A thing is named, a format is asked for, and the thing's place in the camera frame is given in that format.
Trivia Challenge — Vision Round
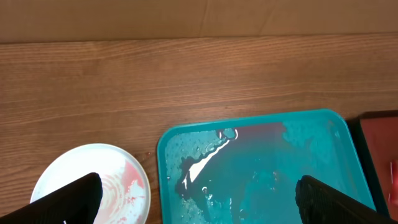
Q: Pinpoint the red black lacquer tray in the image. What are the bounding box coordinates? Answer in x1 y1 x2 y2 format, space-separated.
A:
346 110 397 220

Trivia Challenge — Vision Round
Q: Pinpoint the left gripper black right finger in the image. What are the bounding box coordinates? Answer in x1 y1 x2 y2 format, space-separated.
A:
295 175 397 224

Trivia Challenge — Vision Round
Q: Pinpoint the teal plastic tray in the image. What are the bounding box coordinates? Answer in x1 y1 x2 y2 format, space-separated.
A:
157 109 374 223

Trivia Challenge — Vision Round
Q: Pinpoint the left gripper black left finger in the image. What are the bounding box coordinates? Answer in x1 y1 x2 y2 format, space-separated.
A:
1 172 103 224

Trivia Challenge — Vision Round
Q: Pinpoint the light blue plate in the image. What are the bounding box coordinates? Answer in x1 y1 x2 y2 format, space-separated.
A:
30 143 150 224

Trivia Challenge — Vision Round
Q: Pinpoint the red wet sponge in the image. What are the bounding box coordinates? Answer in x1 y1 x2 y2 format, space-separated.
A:
389 160 398 205

